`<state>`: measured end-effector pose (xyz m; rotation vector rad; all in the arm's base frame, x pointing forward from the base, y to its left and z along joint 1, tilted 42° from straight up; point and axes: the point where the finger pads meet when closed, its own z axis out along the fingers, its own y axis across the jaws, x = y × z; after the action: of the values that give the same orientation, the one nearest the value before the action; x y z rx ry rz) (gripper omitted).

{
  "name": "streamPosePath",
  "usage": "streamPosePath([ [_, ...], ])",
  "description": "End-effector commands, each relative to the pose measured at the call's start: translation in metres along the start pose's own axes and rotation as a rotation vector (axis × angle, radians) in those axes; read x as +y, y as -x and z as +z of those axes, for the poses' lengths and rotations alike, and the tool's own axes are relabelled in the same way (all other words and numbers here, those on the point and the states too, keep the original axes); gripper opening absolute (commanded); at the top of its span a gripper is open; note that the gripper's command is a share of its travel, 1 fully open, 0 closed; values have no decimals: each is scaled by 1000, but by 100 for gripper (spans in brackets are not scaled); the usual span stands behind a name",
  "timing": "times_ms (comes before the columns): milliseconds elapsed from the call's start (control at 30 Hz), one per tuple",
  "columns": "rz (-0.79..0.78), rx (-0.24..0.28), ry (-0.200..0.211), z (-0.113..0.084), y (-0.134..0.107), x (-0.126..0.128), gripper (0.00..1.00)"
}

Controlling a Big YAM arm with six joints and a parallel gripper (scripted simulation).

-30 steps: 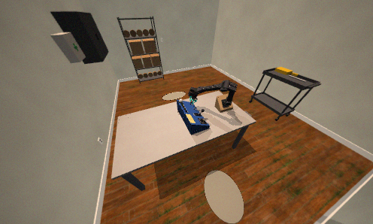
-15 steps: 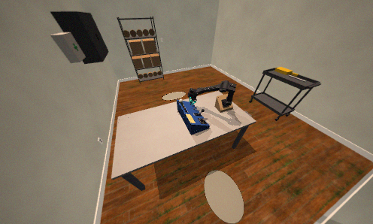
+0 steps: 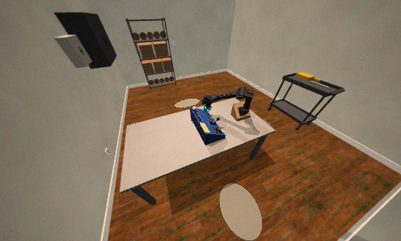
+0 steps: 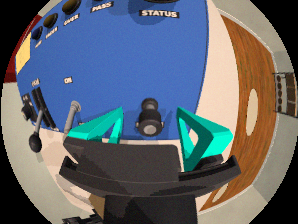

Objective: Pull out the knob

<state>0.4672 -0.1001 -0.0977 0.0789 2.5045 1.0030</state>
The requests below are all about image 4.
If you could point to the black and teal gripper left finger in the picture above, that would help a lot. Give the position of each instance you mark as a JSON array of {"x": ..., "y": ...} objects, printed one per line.
[{"x": 94, "y": 129}]

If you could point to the blue control panel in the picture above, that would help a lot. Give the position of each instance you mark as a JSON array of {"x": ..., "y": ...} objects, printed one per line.
[{"x": 90, "y": 57}]

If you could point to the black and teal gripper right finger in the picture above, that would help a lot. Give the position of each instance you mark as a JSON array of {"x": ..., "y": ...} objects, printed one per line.
[{"x": 212, "y": 138}]

